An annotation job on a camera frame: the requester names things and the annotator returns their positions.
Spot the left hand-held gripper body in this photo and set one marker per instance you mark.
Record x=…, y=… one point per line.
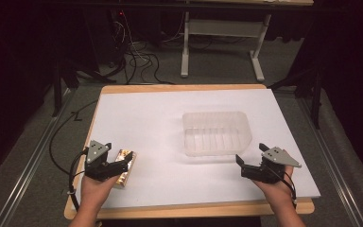
x=95, y=156

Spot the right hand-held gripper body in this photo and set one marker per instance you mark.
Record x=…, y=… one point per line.
x=269, y=167

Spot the gold snack packet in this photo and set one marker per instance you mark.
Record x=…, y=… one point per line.
x=124, y=180

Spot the clear plastic container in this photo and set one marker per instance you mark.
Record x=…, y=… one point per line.
x=217, y=134

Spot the person's right hand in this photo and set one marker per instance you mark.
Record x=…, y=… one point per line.
x=275, y=189

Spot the person's left hand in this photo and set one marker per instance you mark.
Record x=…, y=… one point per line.
x=95, y=190

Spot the white wooden work board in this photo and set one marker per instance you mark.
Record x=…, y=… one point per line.
x=157, y=126

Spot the black stand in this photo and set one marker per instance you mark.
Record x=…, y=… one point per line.
x=315, y=94
x=58, y=88

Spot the metal floor rail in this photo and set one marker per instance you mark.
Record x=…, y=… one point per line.
x=28, y=164
x=331, y=164

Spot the white desk frame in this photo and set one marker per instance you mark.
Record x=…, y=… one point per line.
x=220, y=28

